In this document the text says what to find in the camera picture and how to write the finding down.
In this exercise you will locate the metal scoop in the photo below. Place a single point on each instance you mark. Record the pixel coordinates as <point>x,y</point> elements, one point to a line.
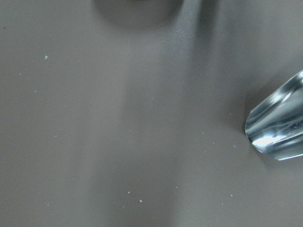
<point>275,126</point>

